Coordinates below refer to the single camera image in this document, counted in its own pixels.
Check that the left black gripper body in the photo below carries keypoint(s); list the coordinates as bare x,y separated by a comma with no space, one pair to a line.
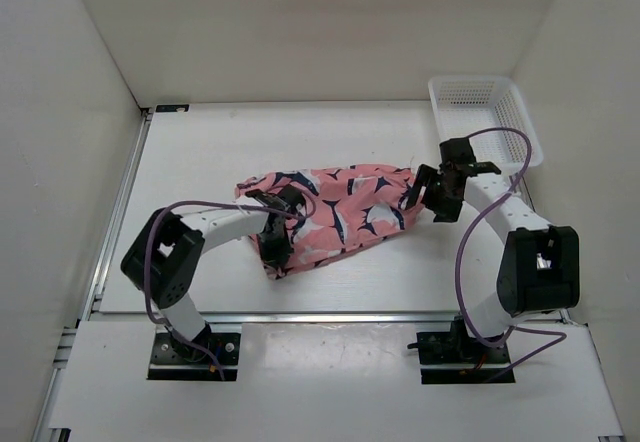
279,238

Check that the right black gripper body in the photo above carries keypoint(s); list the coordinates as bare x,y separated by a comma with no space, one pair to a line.
437,192

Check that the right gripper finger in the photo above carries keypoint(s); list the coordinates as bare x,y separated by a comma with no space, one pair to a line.
447,213
423,183

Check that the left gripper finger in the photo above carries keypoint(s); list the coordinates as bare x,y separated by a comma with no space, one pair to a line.
271,261
284,256

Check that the pink shark print shorts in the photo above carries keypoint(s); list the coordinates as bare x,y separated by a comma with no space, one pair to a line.
353,208

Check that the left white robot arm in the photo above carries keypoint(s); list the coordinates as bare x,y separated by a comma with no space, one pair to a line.
162,260

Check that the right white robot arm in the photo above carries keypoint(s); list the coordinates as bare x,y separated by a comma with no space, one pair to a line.
539,270

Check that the white plastic basket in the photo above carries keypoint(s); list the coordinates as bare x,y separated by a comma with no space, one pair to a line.
465,104

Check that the aluminium frame rail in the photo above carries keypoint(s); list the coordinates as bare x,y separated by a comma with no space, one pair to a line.
315,317

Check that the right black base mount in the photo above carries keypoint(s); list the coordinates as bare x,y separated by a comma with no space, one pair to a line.
453,357

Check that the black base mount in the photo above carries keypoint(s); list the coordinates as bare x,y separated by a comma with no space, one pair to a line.
453,357
171,360

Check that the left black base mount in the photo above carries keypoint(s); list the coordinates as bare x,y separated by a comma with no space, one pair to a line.
171,360

